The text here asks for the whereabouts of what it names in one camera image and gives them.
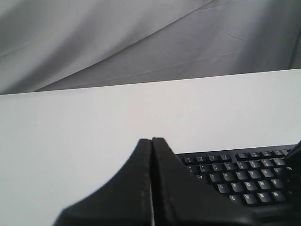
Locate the black computer keyboard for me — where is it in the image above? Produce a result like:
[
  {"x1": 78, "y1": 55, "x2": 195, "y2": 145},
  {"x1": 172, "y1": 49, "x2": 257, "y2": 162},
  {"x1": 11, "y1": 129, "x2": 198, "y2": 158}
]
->
[{"x1": 177, "y1": 145, "x2": 301, "y2": 226}]

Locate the grey backdrop cloth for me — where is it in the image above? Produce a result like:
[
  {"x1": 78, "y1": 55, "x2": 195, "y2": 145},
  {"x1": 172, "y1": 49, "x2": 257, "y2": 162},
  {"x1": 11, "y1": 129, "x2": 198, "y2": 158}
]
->
[{"x1": 0, "y1": 0, "x2": 301, "y2": 94}]

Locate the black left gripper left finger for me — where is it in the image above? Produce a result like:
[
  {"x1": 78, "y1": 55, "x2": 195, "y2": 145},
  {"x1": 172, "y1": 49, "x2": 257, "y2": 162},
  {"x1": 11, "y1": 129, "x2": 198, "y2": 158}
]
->
[{"x1": 54, "y1": 139, "x2": 152, "y2": 226}]

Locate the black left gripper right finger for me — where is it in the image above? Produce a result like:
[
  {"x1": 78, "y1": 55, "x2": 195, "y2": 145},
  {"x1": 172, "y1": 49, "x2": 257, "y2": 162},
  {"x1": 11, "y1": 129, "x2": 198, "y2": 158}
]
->
[{"x1": 150, "y1": 137, "x2": 258, "y2": 226}]

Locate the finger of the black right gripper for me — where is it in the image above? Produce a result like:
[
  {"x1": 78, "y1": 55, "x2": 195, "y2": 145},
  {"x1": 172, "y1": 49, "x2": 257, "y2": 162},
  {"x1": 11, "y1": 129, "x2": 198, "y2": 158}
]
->
[{"x1": 285, "y1": 141, "x2": 301, "y2": 212}]

